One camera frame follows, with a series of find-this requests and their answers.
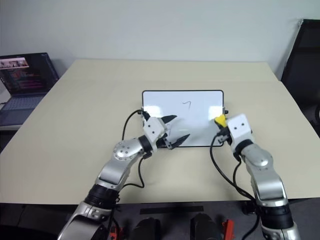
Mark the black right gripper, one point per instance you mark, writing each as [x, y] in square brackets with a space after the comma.
[224, 138]

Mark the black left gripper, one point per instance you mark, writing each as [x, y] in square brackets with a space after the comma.
[163, 143]

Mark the yellow whiteboard eraser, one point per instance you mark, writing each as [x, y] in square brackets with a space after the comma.
[221, 120]

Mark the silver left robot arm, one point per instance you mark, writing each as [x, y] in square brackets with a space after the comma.
[125, 150]

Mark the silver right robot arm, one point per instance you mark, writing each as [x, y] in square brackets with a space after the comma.
[260, 161]

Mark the black whiteboard stand knob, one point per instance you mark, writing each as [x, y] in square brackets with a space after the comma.
[226, 111]

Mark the small black-framed whiteboard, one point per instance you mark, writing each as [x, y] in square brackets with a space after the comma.
[190, 117]

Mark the flat black strip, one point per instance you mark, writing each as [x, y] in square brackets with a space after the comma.
[171, 210]

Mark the black table edge clamp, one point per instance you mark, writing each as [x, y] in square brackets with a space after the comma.
[249, 207]

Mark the red plastic part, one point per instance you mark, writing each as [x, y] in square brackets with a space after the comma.
[228, 226]
[116, 230]

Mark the black office chair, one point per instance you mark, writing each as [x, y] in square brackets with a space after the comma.
[303, 75]

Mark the dark rounded shape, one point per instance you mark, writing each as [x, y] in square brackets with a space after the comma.
[205, 227]
[147, 229]

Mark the open dark blue laptop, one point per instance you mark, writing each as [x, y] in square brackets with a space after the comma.
[23, 75]

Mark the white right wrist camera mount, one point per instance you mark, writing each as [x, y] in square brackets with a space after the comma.
[238, 128]

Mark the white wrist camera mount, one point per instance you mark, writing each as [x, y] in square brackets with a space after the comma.
[238, 128]
[153, 129]

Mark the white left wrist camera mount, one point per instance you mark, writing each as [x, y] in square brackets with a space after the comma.
[153, 129]

